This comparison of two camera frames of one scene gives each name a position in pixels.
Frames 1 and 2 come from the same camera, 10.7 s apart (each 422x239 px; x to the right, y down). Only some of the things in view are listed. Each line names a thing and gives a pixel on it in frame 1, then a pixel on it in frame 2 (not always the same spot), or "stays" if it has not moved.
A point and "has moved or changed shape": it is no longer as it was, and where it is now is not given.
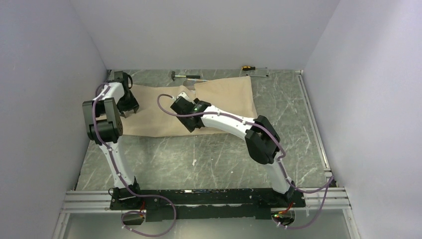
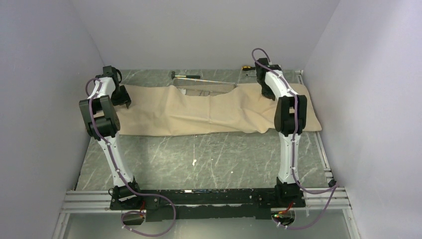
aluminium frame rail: [93, 201] stays
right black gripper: [191, 128] -> [268, 94]
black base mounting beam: [205, 203] stays
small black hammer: [173, 76] stays
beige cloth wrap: [155, 117] has moved or changed shape
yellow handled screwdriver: [249, 67] stays
